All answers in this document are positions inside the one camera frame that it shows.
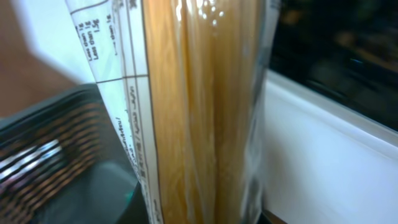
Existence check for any spaghetti pack with red ends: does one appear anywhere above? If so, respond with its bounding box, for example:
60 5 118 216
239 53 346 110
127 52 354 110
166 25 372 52
67 0 280 223

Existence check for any grey plastic basket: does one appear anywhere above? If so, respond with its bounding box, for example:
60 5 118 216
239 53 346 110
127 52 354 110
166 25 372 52
1 84 149 224

